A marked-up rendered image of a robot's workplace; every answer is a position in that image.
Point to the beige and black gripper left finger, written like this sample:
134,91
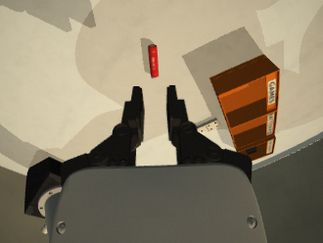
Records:
119,149

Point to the orange open bin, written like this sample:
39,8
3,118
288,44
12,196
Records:
251,110

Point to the red battery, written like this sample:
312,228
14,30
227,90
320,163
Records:
153,59

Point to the beige domino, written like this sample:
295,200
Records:
208,126

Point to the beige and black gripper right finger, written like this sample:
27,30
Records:
195,148

